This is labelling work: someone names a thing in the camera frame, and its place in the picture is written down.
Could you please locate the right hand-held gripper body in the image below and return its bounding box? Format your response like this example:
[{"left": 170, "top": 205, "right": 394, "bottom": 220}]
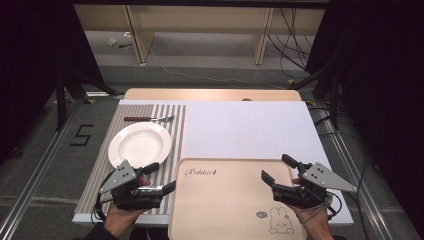
[{"left": 271, "top": 162, "right": 358, "bottom": 209}]

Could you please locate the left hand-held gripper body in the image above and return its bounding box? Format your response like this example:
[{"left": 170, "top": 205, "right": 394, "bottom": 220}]
[{"left": 99, "top": 159, "right": 165, "bottom": 211}]

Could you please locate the person's left hand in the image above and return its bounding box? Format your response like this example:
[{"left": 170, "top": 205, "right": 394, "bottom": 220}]
[{"left": 103, "top": 178, "right": 152, "bottom": 238}]

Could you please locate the person's right hand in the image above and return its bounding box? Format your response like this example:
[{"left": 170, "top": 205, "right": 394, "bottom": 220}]
[{"left": 289, "top": 178, "right": 335, "bottom": 236}]

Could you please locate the white round plate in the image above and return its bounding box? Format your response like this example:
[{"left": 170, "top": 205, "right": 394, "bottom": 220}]
[{"left": 107, "top": 121, "right": 173, "bottom": 169}]

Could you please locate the grey striped placemat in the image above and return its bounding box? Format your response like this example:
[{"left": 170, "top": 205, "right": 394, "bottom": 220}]
[{"left": 73, "top": 103, "right": 190, "bottom": 216}]

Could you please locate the beige tray with rabbit drawing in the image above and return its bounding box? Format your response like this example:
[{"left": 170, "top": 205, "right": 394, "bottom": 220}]
[{"left": 167, "top": 157, "right": 308, "bottom": 240}]

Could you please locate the white table cover board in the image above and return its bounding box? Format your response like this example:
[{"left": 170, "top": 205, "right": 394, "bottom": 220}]
[{"left": 72, "top": 99, "right": 354, "bottom": 228}]

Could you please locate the black metal stand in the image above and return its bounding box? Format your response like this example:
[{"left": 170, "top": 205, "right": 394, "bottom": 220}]
[
  {"left": 54, "top": 66, "right": 126, "bottom": 132},
  {"left": 289, "top": 54, "right": 342, "bottom": 132}
]

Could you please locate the light wooden desk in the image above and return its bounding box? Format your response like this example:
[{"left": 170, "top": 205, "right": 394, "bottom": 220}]
[{"left": 73, "top": 3, "right": 326, "bottom": 66}]

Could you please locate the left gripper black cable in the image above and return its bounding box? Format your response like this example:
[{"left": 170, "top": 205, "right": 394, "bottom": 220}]
[{"left": 91, "top": 171, "right": 116, "bottom": 223}]

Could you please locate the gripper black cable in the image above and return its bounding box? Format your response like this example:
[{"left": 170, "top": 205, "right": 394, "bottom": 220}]
[
  {"left": 326, "top": 192, "right": 343, "bottom": 221},
  {"left": 91, "top": 171, "right": 116, "bottom": 223}
]

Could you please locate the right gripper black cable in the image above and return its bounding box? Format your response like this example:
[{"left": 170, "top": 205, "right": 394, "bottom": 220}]
[{"left": 326, "top": 192, "right": 343, "bottom": 221}]

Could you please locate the fork with brown handle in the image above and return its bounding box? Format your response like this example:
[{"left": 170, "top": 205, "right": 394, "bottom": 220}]
[{"left": 123, "top": 114, "right": 176, "bottom": 123}]

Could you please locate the aluminium floor rail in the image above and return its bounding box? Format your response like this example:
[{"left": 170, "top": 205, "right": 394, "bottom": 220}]
[
  {"left": 313, "top": 102, "right": 396, "bottom": 240},
  {"left": 0, "top": 99, "right": 85, "bottom": 240}
]

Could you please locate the bundle of black cables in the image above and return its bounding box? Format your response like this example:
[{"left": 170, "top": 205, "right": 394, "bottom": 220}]
[{"left": 267, "top": 8, "right": 316, "bottom": 80}]

